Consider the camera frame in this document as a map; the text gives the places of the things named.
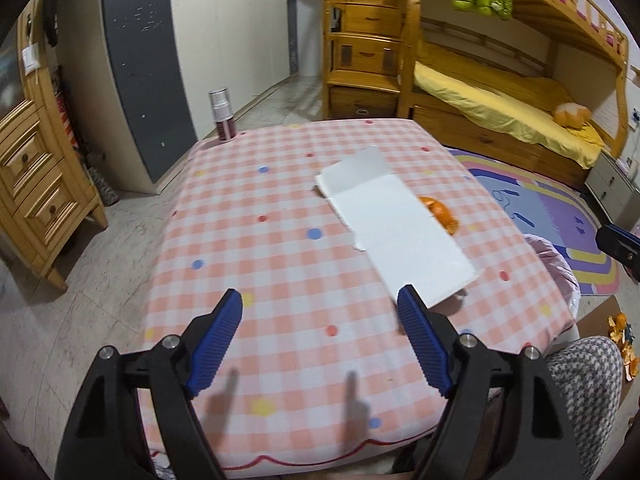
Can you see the maroon spray bottle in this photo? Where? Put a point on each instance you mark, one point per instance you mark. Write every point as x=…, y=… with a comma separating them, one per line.
x=224, y=125

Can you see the pink checkered tablecloth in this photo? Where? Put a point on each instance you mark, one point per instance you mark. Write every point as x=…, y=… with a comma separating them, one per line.
x=260, y=260

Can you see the orange plush toy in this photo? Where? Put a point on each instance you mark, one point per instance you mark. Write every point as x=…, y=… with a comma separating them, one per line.
x=572, y=115

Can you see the wooden dresser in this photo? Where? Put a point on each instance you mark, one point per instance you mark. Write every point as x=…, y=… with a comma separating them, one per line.
x=35, y=170

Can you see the brown cardboard sheet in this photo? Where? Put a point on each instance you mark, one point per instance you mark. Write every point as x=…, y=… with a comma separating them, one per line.
x=597, y=317

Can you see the orange peel piece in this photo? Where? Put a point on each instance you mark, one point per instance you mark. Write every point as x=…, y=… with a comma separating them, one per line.
x=442, y=215

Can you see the trash bin with pink bag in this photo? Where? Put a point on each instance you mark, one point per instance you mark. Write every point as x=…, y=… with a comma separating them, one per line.
x=560, y=270

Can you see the person's houndstooth trouser leg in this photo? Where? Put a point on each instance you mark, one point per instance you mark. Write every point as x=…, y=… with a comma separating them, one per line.
x=585, y=400

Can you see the colourful play mat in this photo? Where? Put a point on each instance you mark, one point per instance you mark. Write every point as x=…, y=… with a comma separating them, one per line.
x=545, y=210

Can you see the white and grey wardrobe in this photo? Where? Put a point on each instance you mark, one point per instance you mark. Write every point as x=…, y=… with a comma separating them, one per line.
x=215, y=35

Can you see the white cardboard box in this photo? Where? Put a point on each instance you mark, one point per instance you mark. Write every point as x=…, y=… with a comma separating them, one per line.
x=400, y=220

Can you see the small grey cabinet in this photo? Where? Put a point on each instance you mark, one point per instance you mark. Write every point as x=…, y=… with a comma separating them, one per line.
x=610, y=185

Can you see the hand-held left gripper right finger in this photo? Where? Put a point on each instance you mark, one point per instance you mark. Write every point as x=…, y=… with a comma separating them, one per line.
x=425, y=340

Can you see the wooden bunk bed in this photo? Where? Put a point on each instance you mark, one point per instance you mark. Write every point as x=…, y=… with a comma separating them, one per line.
x=550, y=10

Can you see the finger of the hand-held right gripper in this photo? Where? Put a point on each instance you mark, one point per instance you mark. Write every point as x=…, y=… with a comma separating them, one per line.
x=620, y=245

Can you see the pile of orange peels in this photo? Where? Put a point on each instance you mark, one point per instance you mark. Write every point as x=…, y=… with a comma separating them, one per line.
x=625, y=345

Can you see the wooden staircase drawers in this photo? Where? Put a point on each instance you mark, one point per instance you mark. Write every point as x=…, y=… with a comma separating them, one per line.
x=365, y=50

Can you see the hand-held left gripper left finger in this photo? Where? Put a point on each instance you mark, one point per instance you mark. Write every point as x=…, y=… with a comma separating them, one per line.
x=215, y=340

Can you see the yellow mattress sheet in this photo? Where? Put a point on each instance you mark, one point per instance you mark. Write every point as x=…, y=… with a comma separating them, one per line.
x=490, y=105

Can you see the white tag on dresser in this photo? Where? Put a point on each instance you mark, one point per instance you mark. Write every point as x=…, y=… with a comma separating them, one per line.
x=31, y=59

